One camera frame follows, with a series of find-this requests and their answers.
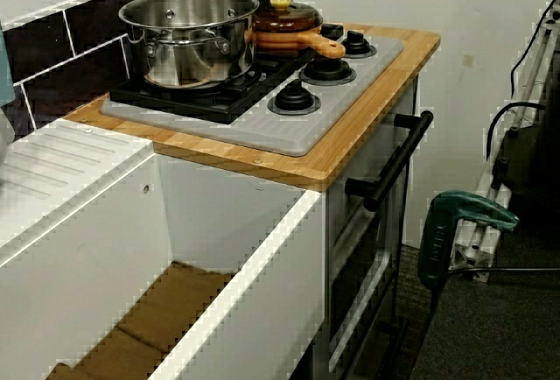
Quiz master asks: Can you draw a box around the green clamp tool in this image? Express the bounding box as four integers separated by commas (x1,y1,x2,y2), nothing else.
417,190,522,287

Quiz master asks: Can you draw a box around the black equipment box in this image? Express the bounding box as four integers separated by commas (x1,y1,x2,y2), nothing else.
492,77,560,232

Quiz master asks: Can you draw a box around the white oven door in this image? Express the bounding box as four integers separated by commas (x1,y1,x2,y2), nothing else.
325,77,422,376

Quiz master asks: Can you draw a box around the thick black looped cable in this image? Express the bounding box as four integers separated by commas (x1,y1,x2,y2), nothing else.
486,100,548,162

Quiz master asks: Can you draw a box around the wooden stove countertop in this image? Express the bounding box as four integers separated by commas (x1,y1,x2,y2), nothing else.
64,24,441,193

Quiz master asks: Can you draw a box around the brown glass lid yellow knob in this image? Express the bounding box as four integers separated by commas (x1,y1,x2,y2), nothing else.
252,0,325,34

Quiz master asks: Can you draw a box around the stainless steel pot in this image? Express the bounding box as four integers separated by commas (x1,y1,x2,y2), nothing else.
118,0,263,90

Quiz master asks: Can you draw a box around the white sink basin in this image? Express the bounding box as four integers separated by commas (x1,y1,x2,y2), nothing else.
0,119,327,380

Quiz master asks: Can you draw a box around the orange pan with handle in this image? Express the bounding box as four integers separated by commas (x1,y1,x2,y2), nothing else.
249,25,347,60

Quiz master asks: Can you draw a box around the grey stove top plate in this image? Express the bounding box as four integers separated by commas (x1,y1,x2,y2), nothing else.
100,32,406,158

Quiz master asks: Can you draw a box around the thin black hanging cable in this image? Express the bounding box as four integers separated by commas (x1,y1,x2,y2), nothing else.
510,0,560,96

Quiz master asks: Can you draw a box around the black stove knob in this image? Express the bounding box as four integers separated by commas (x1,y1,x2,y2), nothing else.
267,80,322,116
339,30,377,60
299,54,356,86

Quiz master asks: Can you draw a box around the black oven door handle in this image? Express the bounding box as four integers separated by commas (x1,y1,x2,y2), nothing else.
345,110,435,213

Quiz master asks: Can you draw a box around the dark tile backsplash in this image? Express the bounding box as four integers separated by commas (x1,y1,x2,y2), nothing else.
0,0,288,143

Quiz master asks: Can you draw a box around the brown cardboard sheet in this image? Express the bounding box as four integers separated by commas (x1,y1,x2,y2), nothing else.
45,261,237,380

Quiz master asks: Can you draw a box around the teal box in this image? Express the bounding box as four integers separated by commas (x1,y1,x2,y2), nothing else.
0,29,18,108

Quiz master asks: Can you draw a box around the white metal tripod frame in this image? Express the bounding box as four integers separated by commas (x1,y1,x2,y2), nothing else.
454,20,560,285

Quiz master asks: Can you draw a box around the black burner grate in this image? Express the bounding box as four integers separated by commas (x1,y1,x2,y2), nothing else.
108,20,346,126

